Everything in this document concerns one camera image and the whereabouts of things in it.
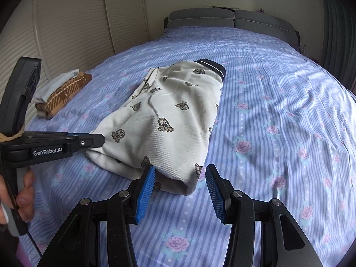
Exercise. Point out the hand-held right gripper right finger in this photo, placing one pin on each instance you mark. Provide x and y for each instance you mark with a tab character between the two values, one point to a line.
215	194

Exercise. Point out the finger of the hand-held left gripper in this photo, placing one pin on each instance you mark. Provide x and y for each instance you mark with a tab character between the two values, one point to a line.
89	141
44	135

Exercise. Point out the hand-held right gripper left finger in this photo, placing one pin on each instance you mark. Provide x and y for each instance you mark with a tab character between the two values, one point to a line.
144	193

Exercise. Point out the white printed polo shirt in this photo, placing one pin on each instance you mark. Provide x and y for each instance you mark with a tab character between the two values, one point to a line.
167	111

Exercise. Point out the person's left hand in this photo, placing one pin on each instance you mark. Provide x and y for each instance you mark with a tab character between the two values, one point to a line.
26	197

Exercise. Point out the light blue folded garment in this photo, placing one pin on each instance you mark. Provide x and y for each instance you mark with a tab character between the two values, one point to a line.
51	86

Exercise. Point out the brown plaid folded garment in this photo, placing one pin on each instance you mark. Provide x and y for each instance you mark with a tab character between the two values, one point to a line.
65	94

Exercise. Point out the blue floral bed sheet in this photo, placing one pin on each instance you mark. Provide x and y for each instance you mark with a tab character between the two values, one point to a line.
264	144

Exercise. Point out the cream louvered wardrobe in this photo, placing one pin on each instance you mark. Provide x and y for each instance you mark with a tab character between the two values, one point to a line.
69	33

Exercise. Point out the grey padded headboard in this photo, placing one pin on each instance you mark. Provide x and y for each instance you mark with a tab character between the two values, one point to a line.
222	19

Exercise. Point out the grey pleated curtain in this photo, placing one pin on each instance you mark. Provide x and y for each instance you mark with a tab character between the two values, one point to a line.
338	41

